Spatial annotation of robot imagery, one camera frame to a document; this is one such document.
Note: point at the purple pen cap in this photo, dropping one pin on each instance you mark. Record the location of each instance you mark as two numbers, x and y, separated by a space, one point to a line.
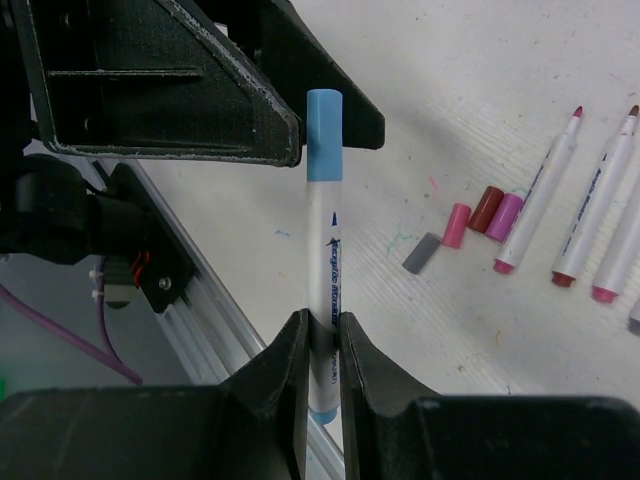
504 217

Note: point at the aluminium rail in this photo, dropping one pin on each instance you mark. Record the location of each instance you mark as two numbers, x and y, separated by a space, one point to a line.
215 310

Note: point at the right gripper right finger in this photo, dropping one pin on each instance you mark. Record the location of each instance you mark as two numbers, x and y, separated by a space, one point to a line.
395 427

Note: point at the brown pen cap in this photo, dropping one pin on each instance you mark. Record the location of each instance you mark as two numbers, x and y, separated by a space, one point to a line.
485 209

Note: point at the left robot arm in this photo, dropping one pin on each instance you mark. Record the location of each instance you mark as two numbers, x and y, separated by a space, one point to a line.
55 207

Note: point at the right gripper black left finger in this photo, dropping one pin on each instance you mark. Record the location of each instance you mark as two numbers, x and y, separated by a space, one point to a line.
107 433

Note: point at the pink pen cap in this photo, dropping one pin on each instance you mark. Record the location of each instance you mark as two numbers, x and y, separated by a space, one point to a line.
456 226

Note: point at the pink capped marker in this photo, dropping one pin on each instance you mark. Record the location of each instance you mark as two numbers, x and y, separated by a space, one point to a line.
620 257

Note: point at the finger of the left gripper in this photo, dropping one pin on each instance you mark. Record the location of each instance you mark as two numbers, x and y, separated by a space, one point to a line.
295 62

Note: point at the light blue capped marker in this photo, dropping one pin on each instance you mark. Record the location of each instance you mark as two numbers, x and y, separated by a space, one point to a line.
324 138

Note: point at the purple capped marker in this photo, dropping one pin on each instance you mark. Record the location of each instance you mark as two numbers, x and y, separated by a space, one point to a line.
538 198

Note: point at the grey pen cap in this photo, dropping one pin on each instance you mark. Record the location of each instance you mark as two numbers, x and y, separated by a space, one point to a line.
422 253

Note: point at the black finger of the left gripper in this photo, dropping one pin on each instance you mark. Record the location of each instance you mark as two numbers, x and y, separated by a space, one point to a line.
149 80

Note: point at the brown capped marker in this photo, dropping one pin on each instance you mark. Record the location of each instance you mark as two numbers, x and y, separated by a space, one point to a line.
595 203

